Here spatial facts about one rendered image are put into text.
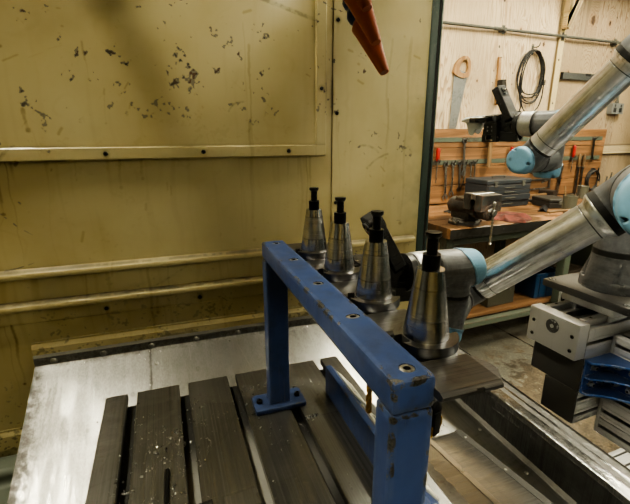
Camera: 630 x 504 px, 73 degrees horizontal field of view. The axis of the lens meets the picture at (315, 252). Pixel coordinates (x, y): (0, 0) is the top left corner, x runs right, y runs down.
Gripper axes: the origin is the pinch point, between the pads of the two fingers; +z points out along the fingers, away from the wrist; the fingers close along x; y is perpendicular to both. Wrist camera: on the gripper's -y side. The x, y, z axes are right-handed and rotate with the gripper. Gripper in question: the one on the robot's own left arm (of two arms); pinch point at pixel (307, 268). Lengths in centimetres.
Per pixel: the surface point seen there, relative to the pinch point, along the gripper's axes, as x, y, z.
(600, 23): 218, -117, -321
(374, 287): -23.8, -5.1, 0.0
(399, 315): -26.7, -2.6, -1.8
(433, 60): 47, -43, -52
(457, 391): -40.8, -2.4, 1.2
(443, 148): 202, -16, -172
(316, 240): -1.9, -5.4, -0.7
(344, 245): -12.6, -7.2, -0.9
